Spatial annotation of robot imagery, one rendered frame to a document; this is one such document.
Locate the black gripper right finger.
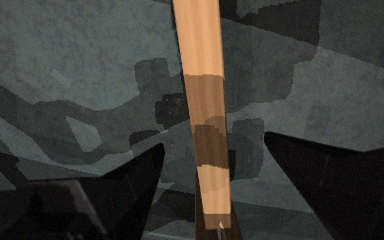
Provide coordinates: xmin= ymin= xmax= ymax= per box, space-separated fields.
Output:
xmin=264 ymin=131 xmax=384 ymax=240

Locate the wooden post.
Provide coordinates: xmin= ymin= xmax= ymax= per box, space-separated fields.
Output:
xmin=195 ymin=177 xmax=244 ymax=240

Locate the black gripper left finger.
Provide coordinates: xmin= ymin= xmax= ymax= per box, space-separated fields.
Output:
xmin=16 ymin=143 xmax=165 ymax=240

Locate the light wooden board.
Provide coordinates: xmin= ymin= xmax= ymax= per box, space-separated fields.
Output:
xmin=173 ymin=0 xmax=232 ymax=240

